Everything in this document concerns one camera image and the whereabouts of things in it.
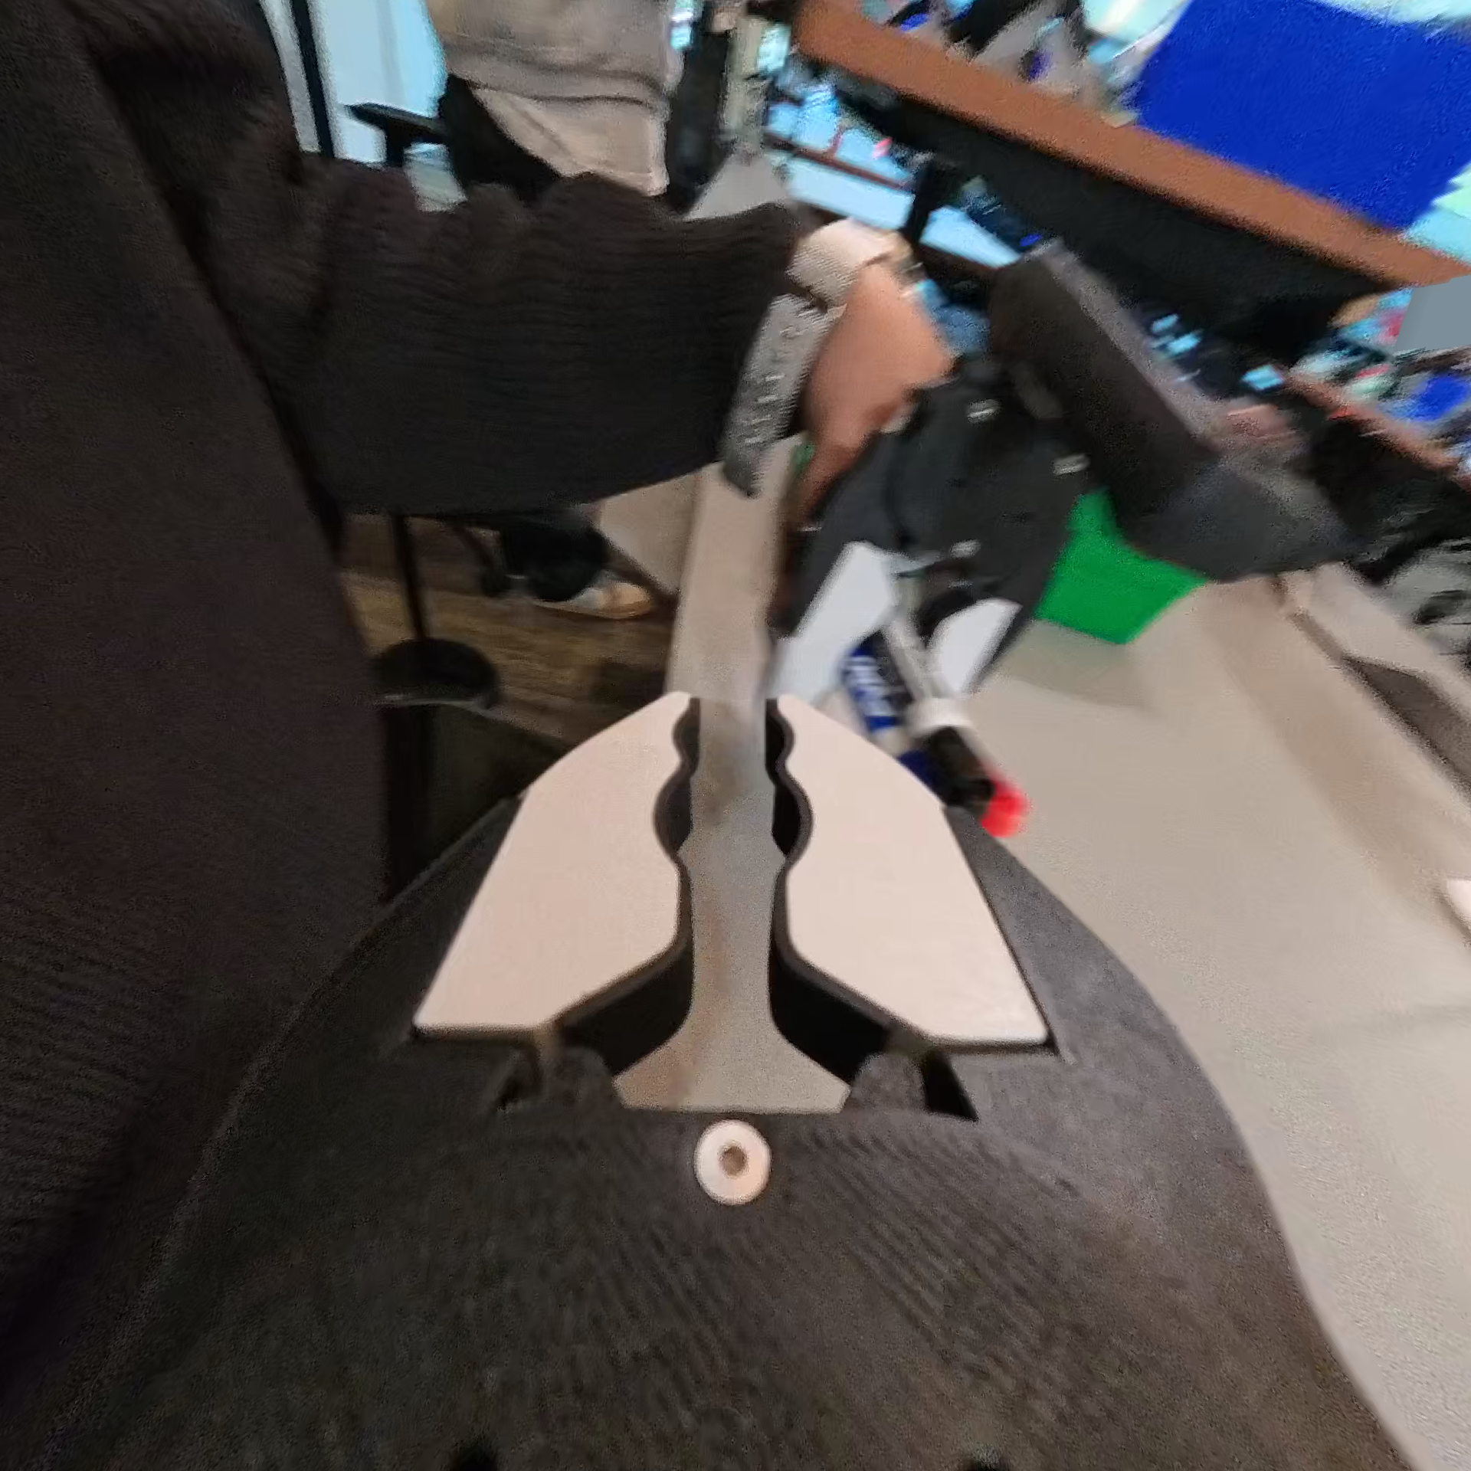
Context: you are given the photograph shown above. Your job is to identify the green plastic bin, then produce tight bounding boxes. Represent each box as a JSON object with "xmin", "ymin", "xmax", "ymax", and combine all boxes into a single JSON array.
[{"xmin": 1032, "ymin": 485, "xmax": 1210, "ymax": 647}]

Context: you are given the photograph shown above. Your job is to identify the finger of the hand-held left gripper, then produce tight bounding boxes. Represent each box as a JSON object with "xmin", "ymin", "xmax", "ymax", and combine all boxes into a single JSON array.
[
  {"xmin": 770, "ymin": 540, "xmax": 900, "ymax": 705},
  {"xmin": 918, "ymin": 595, "xmax": 1027, "ymax": 699}
]

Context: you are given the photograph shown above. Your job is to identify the grey studded strap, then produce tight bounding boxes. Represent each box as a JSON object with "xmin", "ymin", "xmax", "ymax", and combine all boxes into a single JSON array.
[{"xmin": 718, "ymin": 218, "xmax": 917, "ymax": 498}]

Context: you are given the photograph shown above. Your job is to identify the black dry erase marker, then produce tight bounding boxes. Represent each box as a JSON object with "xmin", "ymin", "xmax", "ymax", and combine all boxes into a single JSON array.
[{"xmin": 907, "ymin": 655, "xmax": 1000, "ymax": 810}]

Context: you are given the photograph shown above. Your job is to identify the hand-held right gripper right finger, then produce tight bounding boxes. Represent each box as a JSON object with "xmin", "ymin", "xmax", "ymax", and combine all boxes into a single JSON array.
[{"xmin": 765, "ymin": 692, "xmax": 1052, "ymax": 1055}]

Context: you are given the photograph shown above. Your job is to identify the person's left hand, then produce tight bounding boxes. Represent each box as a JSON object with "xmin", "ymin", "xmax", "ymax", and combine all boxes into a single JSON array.
[{"xmin": 782, "ymin": 270, "xmax": 957, "ymax": 555}]

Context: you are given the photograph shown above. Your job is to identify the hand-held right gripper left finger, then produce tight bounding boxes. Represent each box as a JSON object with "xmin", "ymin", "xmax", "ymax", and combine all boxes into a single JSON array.
[{"xmin": 411, "ymin": 692, "xmax": 698, "ymax": 1044}]

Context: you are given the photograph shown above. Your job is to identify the blue screen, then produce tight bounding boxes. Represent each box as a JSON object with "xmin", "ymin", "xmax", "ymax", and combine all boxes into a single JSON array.
[{"xmin": 1129, "ymin": 0, "xmax": 1471, "ymax": 233}]

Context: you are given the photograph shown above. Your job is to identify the brown wooden shelf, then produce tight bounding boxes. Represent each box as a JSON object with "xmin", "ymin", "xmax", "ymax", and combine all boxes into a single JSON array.
[{"xmin": 790, "ymin": 0, "xmax": 1471, "ymax": 292}]

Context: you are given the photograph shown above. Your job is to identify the person's left forearm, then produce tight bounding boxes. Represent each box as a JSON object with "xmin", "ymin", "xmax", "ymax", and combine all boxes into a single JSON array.
[{"xmin": 286, "ymin": 171, "xmax": 805, "ymax": 520}]

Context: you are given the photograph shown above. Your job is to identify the blue dry erase marker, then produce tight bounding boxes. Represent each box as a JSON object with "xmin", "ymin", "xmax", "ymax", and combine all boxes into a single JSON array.
[{"xmin": 842, "ymin": 635, "xmax": 955, "ymax": 797}]

